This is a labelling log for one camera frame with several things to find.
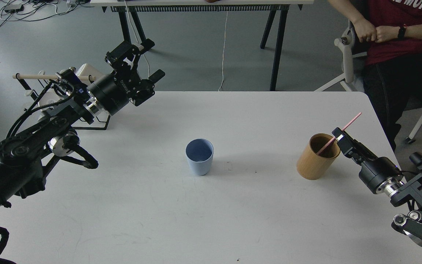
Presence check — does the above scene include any person in red shirt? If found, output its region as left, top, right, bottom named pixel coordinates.
left=330, top=0, right=422, bottom=149

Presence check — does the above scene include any white hanging cable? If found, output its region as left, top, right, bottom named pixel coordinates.
left=218, top=11, right=229, bottom=92

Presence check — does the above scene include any bamboo wooden cup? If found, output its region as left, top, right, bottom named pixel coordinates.
left=296, top=133, right=341, bottom=180

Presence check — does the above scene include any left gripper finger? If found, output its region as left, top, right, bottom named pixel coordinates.
left=129, top=70, right=166, bottom=106
left=104, top=39, right=155, bottom=80

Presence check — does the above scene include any background table with black legs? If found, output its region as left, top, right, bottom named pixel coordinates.
left=89, top=0, right=315, bottom=91

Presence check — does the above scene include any black wire rack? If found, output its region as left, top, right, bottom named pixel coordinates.
left=12, top=73, right=110, bottom=130

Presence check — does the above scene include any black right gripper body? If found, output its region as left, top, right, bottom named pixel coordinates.
left=359, top=157, right=403, bottom=194

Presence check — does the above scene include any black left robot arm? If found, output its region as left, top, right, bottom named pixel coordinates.
left=0, top=39, right=165, bottom=264

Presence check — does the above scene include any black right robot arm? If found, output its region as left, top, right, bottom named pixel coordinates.
left=333, top=128, right=422, bottom=247

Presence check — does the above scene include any pink chopstick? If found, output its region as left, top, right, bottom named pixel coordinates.
left=317, top=112, right=362, bottom=156

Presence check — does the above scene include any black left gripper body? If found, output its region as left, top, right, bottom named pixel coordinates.
left=87, top=71, right=141, bottom=116

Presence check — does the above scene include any wooden dowel rod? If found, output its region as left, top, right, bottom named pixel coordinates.
left=12, top=73, right=96, bottom=81

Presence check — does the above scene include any blue plastic cup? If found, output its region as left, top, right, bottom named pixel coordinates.
left=185, top=138, right=214, bottom=176

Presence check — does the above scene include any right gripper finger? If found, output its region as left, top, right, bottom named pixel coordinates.
left=338, top=137, right=371, bottom=165
left=332, top=127, right=376, bottom=162

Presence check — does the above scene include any floor cables and power strip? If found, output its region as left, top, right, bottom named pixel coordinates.
left=0, top=0, right=90, bottom=46

